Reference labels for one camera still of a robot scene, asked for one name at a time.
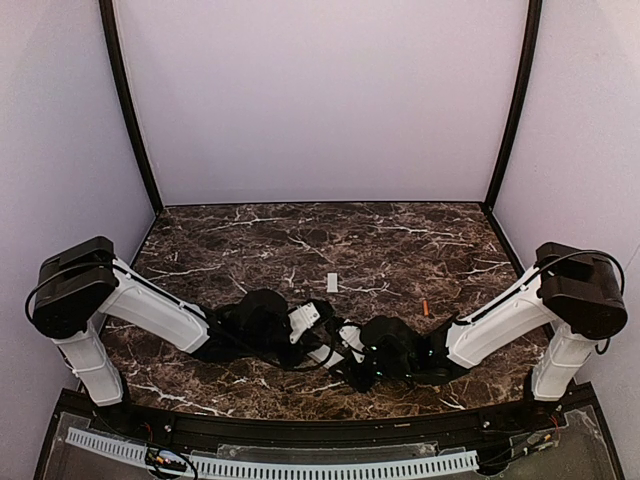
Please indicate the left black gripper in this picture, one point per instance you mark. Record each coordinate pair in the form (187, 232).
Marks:
(304, 345)

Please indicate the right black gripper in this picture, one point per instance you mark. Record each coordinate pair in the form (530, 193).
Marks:
(355, 364)

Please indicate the white remote control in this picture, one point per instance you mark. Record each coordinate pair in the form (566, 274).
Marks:
(331, 360)

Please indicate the white battery cover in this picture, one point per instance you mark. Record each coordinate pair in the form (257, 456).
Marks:
(332, 283)

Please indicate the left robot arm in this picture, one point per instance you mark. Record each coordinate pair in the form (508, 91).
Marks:
(89, 279)

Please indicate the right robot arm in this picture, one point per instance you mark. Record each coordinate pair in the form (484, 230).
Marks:
(579, 292)

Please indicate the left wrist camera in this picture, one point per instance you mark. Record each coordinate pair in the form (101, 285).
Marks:
(306, 316)

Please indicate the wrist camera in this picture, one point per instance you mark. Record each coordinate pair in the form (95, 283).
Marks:
(350, 334)
(306, 316)

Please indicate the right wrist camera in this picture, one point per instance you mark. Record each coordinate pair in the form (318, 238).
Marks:
(350, 334)

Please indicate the white slotted cable duct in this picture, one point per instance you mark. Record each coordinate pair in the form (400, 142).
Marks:
(243, 462)

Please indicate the black front rail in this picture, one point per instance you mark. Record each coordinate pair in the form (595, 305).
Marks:
(482, 428)

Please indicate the left black frame post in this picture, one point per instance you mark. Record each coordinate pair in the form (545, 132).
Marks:
(128, 111)

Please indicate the black frame post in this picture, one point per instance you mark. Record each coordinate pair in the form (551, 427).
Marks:
(523, 74)
(128, 111)

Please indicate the right black frame post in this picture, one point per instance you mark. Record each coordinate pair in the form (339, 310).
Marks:
(523, 74)

